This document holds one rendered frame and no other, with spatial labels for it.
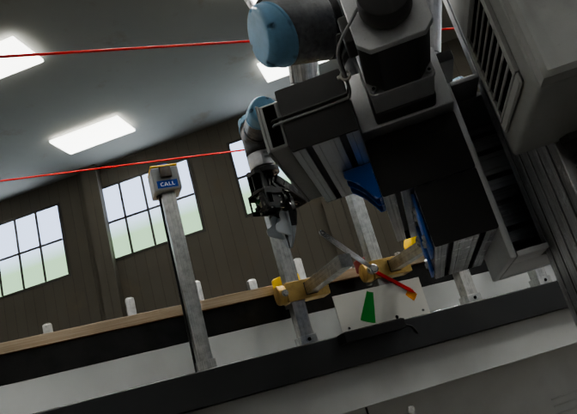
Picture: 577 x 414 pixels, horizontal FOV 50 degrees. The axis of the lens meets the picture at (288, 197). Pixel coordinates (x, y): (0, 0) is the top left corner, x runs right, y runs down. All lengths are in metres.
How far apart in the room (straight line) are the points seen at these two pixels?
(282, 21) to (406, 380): 0.98
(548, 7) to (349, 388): 1.22
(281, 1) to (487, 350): 1.11
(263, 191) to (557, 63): 1.09
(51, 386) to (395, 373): 0.86
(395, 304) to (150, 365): 0.66
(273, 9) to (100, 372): 1.02
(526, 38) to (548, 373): 1.72
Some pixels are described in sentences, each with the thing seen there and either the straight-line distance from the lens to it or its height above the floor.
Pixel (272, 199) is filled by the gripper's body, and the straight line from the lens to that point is 1.53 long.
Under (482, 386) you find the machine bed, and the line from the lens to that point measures 2.03.
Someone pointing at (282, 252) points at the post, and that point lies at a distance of 1.61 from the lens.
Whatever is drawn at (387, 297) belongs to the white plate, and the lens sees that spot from 1.68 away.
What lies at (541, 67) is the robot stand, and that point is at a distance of 0.53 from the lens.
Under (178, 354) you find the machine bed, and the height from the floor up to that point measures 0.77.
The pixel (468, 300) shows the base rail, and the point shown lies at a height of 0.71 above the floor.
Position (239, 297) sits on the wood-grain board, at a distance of 1.77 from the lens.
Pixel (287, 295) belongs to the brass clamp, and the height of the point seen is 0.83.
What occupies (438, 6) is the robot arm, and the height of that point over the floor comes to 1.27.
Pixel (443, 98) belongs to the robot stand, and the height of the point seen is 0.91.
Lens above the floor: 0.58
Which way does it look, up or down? 17 degrees up
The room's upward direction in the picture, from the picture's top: 16 degrees counter-clockwise
